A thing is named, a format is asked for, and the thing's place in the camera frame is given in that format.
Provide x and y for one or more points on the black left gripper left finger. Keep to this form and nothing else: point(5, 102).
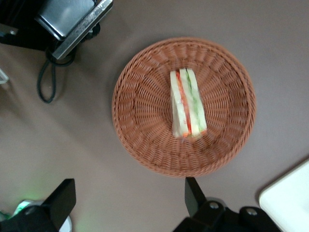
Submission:
point(60, 207)

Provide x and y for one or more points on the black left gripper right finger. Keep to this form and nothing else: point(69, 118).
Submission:
point(195, 205)

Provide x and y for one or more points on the triangle sandwich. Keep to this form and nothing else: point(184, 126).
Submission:
point(179, 104)

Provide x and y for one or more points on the beige plastic tray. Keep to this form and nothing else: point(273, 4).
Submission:
point(289, 200)

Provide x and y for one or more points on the round brown wicker basket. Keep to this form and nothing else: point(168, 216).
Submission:
point(144, 108)

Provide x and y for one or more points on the black sealing machine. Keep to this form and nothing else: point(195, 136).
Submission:
point(14, 14)

